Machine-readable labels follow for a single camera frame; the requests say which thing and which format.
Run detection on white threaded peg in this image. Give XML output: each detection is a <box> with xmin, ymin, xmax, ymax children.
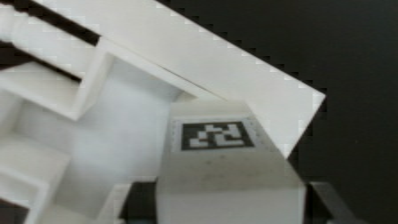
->
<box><xmin>0</xmin><ymin>6</ymin><xmax>93</xmax><ymax>72</ymax></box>

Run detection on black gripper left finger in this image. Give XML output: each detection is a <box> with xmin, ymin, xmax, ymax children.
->
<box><xmin>118</xmin><ymin>182</ymin><xmax>157</xmax><ymax>224</ymax></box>

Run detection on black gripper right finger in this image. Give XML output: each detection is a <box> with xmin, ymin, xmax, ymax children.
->
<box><xmin>303</xmin><ymin>181</ymin><xmax>369</xmax><ymax>224</ymax></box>

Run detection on white chair leg block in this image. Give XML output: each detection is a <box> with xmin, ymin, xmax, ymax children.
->
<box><xmin>155</xmin><ymin>101</ymin><xmax>305</xmax><ymax>224</ymax></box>

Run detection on white chair seat plate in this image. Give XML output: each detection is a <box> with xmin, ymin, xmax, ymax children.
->
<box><xmin>0</xmin><ymin>38</ymin><xmax>202</xmax><ymax>224</ymax></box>

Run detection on white frame wall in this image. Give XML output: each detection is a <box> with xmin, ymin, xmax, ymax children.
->
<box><xmin>33</xmin><ymin>0</ymin><xmax>324</xmax><ymax>154</ymax></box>

